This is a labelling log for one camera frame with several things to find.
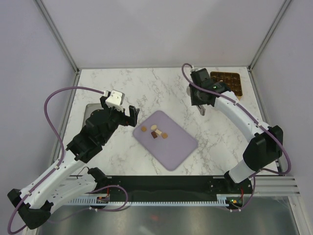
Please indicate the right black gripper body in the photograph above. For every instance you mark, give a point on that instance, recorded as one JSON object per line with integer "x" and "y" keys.
{"x": 195, "y": 98}

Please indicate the gold chocolate box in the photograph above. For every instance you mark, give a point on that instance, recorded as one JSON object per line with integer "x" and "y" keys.
{"x": 231, "y": 79}

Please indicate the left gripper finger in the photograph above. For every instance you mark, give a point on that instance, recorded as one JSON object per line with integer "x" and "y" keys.
{"x": 132, "y": 110}
{"x": 133, "y": 120}

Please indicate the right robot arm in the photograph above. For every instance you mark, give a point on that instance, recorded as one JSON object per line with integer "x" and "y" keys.
{"x": 264, "y": 141}

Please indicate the left aluminium frame post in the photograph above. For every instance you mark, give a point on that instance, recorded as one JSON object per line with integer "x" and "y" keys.
{"x": 56, "y": 34}

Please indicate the aluminium frame post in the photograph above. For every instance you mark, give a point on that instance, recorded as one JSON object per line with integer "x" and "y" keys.
{"x": 270, "y": 32}
{"x": 56, "y": 34}

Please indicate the brown rectangular chocolate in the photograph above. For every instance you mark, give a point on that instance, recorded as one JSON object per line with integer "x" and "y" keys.
{"x": 154, "y": 134}

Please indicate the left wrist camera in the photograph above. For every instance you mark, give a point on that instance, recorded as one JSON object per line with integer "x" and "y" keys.
{"x": 115, "y": 100}

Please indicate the lavender tray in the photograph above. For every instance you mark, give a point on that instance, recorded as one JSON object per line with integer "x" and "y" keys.
{"x": 171, "y": 151}

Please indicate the white cable duct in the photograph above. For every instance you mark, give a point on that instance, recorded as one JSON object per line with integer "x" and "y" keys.
{"x": 221, "y": 200}

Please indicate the metal tongs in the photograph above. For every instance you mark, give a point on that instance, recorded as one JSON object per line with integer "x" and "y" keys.
{"x": 200, "y": 108}

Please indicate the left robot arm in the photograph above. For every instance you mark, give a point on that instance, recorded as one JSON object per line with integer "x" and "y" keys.
{"x": 38, "y": 201}

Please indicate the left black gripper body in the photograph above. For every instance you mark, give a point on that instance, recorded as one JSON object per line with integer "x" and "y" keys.
{"x": 117, "y": 117}

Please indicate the aluminium rail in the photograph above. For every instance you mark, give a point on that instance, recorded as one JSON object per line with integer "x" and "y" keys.
{"x": 272, "y": 186}

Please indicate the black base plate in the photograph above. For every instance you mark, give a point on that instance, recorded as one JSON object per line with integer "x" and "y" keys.
{"x": 175, "y": 188}

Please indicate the right aluminium frame post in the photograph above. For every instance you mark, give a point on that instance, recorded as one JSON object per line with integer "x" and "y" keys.
{"x": 270, "y": 32}

